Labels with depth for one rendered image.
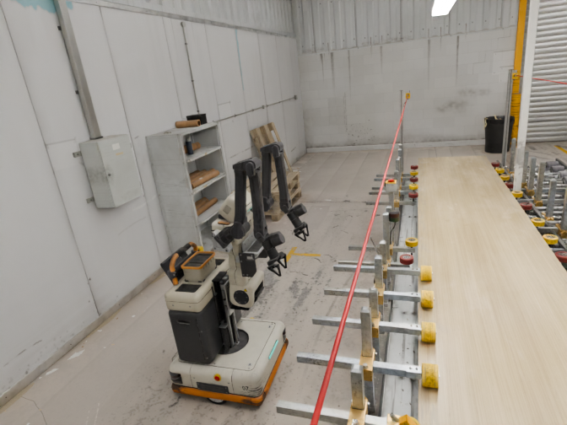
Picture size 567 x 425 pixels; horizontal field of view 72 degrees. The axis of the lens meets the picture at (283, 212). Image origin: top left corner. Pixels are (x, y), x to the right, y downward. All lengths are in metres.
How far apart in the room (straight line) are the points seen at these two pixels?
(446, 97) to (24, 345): 8.99
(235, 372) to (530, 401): 1.66
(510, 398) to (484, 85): 8.81
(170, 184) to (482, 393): 3.68
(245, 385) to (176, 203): 2.49
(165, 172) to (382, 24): 6.85
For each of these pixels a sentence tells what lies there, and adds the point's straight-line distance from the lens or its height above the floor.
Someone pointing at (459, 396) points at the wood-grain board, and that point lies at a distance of 1.60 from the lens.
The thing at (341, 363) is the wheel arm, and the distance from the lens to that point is 1.60.
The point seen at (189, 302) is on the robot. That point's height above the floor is 0.77.
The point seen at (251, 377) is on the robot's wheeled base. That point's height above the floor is 0.27.
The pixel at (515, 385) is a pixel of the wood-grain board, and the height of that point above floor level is 0.90.
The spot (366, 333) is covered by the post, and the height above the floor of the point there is 1.08.
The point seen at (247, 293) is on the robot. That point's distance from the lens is 2.48.
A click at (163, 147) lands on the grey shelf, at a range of 4.43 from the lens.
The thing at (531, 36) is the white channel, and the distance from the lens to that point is 3.62.
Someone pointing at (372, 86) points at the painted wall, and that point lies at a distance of 9.97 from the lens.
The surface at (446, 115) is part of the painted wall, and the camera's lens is 10.01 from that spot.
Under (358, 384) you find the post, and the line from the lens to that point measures 1.35.
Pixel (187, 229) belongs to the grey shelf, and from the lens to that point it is 4.60.
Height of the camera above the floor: 2.01
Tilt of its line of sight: 19 degrees down
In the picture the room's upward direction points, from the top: 7 degrees counter-clockwise
